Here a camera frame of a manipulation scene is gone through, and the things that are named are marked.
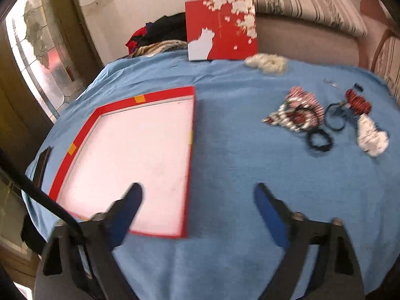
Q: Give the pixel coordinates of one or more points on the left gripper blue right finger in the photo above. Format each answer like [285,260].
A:
[275,214]

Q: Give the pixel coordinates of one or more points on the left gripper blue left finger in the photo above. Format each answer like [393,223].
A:
[121,214]

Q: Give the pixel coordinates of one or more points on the white cherry print scrunchie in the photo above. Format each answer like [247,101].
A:
[371,140]

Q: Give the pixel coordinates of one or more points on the red dotted scrunchie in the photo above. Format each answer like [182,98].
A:
[357,103]

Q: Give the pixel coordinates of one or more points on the pink striped scrunchie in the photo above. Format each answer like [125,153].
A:
[309,99]

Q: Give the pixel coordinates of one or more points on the red jewelry tray box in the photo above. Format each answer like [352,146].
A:
[145,139]

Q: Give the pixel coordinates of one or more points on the blue towel cloth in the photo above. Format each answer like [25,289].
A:
[229,253]

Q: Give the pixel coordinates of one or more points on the black smartphone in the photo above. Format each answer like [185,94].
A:
[41,167]

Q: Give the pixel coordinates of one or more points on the silver hair clip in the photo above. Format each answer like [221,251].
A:
[332,83]

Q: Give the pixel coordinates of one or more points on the small black clip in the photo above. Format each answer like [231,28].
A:
[358,87]

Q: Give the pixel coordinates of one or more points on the cream fluffy scrunchie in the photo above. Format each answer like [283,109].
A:
[268,63]

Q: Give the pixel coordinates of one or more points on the brown padded headboard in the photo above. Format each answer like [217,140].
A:
[305,41]

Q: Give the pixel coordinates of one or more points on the dark clothes pile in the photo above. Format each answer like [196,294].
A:
[166,28]

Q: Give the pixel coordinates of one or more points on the striped cushion right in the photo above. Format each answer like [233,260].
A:
[386,60]

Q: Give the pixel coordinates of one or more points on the red box lid with cat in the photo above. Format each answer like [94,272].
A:
[220,29]

